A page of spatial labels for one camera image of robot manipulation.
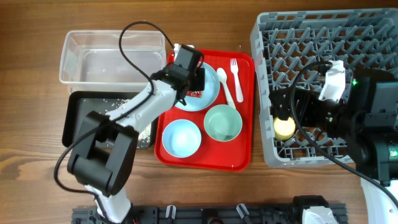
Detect yellow cup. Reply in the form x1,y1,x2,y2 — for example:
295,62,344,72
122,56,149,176
274,117,296,141

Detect light blue bowl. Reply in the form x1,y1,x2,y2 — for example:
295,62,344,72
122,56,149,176
162,119,201,158

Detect rice and food scraps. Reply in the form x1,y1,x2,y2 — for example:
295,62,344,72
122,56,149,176
103,98,152,149

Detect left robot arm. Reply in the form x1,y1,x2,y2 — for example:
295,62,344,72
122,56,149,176
66,45,205,223

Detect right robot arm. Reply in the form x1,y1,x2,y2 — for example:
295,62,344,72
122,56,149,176
269,64,397,223

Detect grey dishwasher rack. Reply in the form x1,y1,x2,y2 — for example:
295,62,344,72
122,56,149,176
250,8,397,168

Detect black waste tray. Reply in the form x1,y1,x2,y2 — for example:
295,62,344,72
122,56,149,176
62,91,158,147

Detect red snack wrapper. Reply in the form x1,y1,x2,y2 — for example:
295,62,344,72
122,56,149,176
187,91,203,98

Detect light blue plate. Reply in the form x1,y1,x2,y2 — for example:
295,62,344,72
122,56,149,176
175,63,220,112

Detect white plastic spoon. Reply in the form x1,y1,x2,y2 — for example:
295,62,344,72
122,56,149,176
216,68,236,109

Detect white plastic fork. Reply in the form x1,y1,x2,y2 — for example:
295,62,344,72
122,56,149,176
230,58,244,103

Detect green bowl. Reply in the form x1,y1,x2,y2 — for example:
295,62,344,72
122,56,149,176
203,105,243,142

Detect red serving tray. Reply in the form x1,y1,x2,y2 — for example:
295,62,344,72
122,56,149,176
154,49,255,172

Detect clear plastic bin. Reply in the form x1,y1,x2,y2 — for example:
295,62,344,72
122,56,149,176
59,30,166,93

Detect right black cable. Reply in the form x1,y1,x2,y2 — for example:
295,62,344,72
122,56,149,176
289,60,398,209

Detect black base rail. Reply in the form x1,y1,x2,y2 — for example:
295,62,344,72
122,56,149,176
71,195,348,224

